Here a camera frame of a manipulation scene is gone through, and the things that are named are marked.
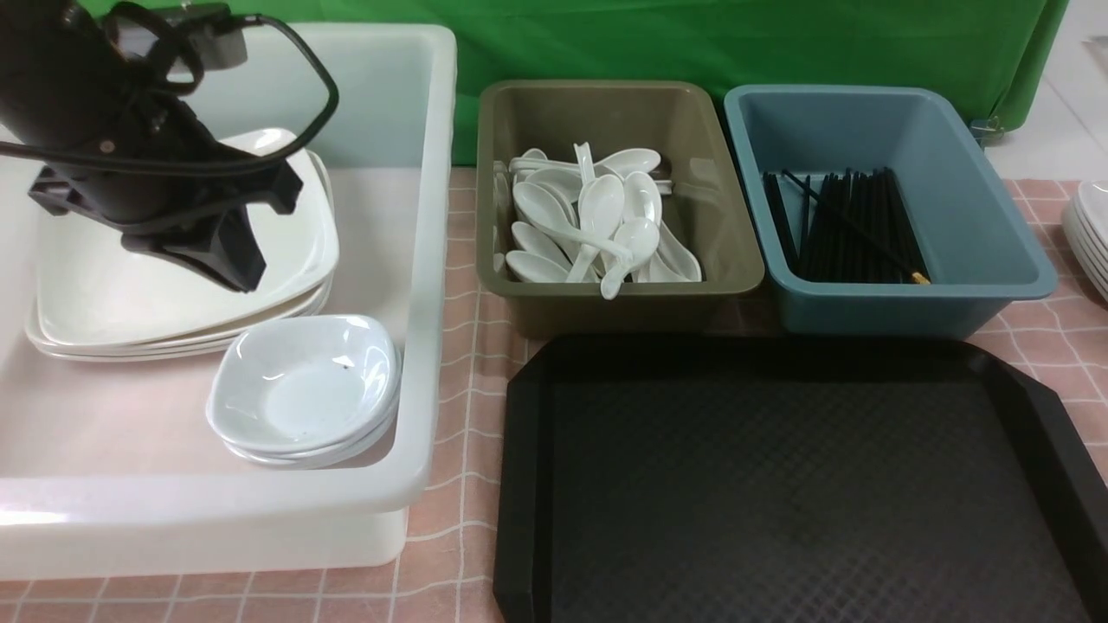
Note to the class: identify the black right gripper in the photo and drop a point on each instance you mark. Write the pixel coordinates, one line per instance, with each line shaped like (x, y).
(198, 223)

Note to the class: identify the large white square plate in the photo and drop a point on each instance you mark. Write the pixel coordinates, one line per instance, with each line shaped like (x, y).
(92, 292)

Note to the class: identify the white small bowl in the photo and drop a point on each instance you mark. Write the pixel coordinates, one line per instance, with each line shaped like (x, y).
(302, 384)

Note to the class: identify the black chopstick pair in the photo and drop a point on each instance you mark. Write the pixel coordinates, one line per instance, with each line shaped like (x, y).
(857, 227)

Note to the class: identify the white ceramic soup spoon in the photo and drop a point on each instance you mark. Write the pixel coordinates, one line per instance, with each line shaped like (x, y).
(605, 221)

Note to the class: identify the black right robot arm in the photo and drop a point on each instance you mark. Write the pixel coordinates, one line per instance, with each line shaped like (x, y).
(101, 103)

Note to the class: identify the stack of white square plates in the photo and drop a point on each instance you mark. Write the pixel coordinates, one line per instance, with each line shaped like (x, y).
(202, 342)

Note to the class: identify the large white plastic tub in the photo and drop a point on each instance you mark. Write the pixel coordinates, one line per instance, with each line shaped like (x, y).
(112, 470)

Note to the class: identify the stack of small white bowls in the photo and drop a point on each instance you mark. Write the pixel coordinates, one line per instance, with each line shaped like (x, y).
(324, 457)

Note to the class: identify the pile of white soup spoons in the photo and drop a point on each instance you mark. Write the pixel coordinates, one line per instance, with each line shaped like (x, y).
(528, 187)

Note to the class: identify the olive green plastic bin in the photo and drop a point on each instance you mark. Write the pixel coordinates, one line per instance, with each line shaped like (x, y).
(706, 209)

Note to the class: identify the pink checkered tablecloth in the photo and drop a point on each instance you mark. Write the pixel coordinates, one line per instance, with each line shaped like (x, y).
(444, 570)

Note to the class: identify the black serving tray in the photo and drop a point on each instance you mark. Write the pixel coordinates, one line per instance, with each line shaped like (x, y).
(683, 478)

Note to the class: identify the bundle of black chopsticks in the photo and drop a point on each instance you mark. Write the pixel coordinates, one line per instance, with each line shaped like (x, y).
(853, 251)

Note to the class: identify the blue plastic bin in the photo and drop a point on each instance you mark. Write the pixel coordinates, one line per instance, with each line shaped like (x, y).
(877, 212)

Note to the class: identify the green backdrop cloth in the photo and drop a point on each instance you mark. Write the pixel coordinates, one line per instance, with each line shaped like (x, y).
(985, 57)

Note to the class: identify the white plates stack at edge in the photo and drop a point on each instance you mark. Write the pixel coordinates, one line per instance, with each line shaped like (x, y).
(1085, 227)

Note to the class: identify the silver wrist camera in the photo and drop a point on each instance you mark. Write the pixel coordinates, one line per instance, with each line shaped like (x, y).
(207, 26)

